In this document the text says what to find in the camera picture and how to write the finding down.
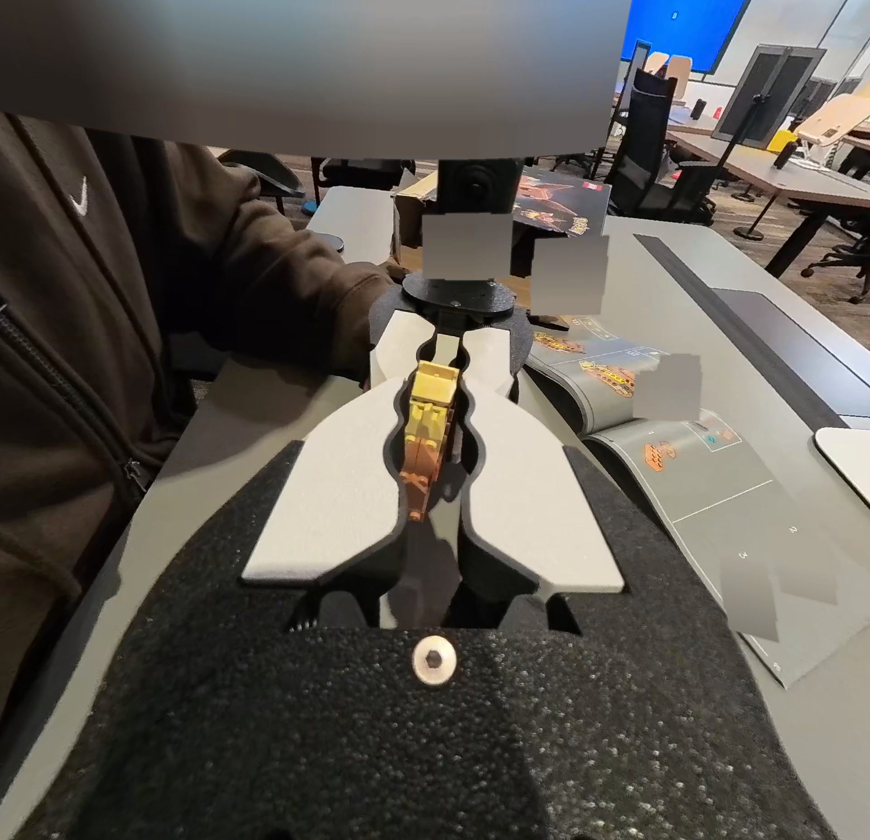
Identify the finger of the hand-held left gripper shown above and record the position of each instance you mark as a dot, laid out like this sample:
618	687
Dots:
397	350
493	357

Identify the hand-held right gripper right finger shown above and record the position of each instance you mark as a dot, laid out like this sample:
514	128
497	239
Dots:
544	507

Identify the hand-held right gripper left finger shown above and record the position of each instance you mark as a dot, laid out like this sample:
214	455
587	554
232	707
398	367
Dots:
326	500

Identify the brown and tan brick model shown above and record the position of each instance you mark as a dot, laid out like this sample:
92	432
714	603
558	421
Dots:
428	405

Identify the person's left forearm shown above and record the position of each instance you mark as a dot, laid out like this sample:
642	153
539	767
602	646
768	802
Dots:
272	276

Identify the grey desk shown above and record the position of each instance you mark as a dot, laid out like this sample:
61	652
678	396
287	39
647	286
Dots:
639	289

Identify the cardboard toy box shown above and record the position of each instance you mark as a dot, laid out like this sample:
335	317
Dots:
557	208

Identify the grey instruction booklet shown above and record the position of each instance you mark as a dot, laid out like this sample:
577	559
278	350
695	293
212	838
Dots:
680	480

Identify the black mesh office chair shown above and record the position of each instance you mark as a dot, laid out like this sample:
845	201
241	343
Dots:
646	140

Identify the person's brown hoodie torso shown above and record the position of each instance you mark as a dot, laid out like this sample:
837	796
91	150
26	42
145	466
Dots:
68	378

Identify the grey monitor on stand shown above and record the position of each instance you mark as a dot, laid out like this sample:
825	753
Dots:
768	92

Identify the wooden office table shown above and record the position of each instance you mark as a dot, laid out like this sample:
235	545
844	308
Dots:
781	167

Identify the blue wall screen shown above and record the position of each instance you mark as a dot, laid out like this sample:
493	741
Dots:
693	11

